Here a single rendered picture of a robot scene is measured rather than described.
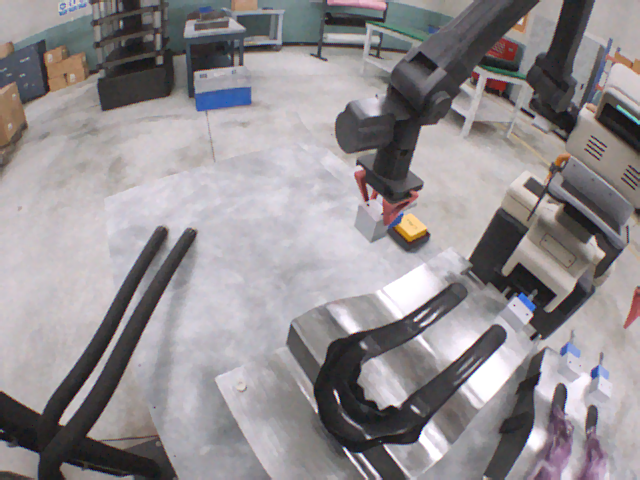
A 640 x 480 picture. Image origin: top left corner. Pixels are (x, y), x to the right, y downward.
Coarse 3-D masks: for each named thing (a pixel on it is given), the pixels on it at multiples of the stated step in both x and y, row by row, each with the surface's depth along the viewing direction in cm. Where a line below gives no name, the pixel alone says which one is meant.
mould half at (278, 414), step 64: (448, 256) 58; (320, 320) 41; (384, 320) 46; (448, 320) 48; (256, 384) 41; (384, 384) 35; (256, 448) 34; (320, 448) 35; (384, 448) 30; (448, 448) 30
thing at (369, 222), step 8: (360, 208) 55; (368, 208) 54; (376, 208) 55; (408, 208) 60; (360, 216) 56; (368, 216) 54; (376, 216) 53; (400, 216) 57; (360, 224) 57; (368, 224) 55; (376, 224) 53; (392, 224) 57; (360, 232) 58; (368, 232) 55; (376, 232) 55; (384, 232) 56; (368, 240) 56; (376, 240) 57
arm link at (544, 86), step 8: (544, 72) 48; (536, 80) 50; (544, 80) 49; (552, 80) 47; (536, 88) 52; (544, 88) 50; (552, 88) 48; (544, 96) 51; (552, 96) 49; (544, 104) 53
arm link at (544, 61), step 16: (576, 0) 27; (592, 0) 25; (560, 16) 33; (576, 16) 30; (560, 32) 36; (576, 32) 33; (560, 48) 39; (576, 48) 37; (544, 64) 46; (560, 64) 42; (528, 80) 53; (560, 80) 45; (576, 80) 43; (560, 96) 47
